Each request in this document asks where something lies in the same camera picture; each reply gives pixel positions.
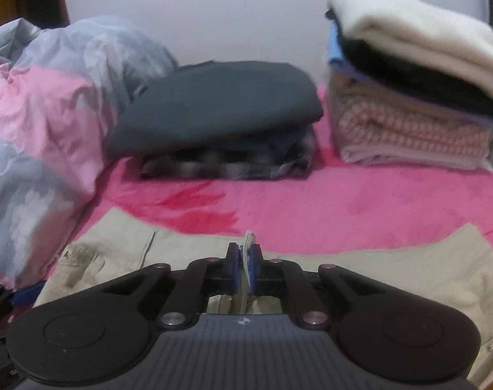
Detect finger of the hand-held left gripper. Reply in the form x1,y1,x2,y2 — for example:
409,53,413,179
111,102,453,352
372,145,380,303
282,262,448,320
0,284,44,330

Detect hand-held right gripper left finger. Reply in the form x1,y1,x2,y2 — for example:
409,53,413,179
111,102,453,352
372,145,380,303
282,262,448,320
95,242,243,331

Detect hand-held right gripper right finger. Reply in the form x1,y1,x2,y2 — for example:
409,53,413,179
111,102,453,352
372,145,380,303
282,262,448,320
243,243,386,330

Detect beige pants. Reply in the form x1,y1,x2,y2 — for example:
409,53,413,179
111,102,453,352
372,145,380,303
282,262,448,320
33,206,493,386

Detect pink floral bed blanket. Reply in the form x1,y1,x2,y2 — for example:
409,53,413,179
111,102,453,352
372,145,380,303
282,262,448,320
73,83,493,254

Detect dark grey folded garment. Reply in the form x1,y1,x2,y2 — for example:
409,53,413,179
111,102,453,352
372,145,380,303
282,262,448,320
106,61,324,159

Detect pink grey floral duvet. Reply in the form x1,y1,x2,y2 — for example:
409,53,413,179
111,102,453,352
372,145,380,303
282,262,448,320
0,15,178,293

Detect pink patterned folded blanket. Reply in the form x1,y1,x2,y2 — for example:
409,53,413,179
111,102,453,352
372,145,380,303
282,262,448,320
328,77,493,170

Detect blue folded garment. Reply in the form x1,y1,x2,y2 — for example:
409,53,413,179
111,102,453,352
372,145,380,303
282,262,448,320
327,18,377,84

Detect black folded garment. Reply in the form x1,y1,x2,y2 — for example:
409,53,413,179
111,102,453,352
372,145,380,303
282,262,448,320
338,32,493,122

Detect cream folded garment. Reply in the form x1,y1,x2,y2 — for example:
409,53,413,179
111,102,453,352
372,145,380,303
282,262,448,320
344,34,493,100

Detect white folded sweater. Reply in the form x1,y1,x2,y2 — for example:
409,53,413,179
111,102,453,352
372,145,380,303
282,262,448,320
325,0,493,66

